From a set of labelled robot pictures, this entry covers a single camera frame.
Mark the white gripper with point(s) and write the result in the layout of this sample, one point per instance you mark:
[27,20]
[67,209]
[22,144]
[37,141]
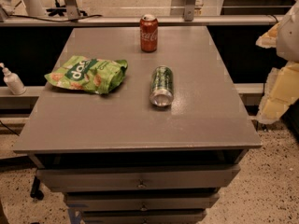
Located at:
[289,37]

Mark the green soda can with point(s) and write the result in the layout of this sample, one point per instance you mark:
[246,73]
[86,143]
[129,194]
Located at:
[161,87]

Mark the red Coca-Cola can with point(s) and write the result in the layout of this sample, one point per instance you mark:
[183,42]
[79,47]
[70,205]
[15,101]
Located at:
[148,33]

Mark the green chip bag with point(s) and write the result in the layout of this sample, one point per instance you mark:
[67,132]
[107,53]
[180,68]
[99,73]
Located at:
[89,74]

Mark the grey drawer cabinet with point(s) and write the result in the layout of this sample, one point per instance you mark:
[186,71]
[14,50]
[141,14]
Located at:
[119,159]

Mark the white pump bottle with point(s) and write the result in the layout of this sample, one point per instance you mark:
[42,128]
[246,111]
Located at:
[13,81]

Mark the grey metal post right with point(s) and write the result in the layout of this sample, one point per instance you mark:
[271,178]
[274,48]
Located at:
[189,7]

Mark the grey metal post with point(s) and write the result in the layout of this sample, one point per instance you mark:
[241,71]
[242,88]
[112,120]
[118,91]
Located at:
[189,7]
[72,10]

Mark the grey metal post left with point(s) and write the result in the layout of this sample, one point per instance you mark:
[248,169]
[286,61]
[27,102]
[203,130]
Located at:
[72,10]

